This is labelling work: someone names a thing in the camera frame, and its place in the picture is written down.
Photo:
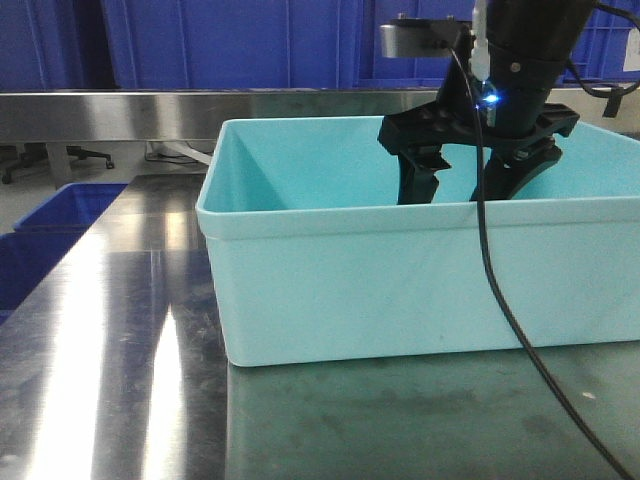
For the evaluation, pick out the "blue crate upper right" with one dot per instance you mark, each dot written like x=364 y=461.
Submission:
x=599 y=53

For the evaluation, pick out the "blue crate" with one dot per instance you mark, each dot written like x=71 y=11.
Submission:
x=217 y=45
x=599 y=53
x=40 y=46

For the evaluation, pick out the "black office chair base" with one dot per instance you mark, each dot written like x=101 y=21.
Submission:
x=35 y=152

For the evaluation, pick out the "blue crate upper left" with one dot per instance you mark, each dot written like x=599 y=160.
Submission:
x=40 y=46

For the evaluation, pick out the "grey metal table leg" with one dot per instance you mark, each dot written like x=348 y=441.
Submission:
x=60 y=164

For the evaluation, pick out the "blue bin lower left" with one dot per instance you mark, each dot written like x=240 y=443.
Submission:
x=43 y=237

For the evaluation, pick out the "black tape strip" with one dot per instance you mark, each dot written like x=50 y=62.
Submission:
x=613 y=102

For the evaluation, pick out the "light teal plastic bin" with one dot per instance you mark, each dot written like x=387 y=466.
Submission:
x=314 y=259

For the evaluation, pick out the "white paper label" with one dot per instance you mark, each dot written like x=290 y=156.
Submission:
x=632 y=52

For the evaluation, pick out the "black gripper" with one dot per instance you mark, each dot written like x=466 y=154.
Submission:
x=511 y=104

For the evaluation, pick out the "blue crate upper middle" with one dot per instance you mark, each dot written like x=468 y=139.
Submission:
x=217 y=45

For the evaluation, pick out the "stainless steel shelf rail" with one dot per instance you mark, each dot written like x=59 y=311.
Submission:
x=94 y=116

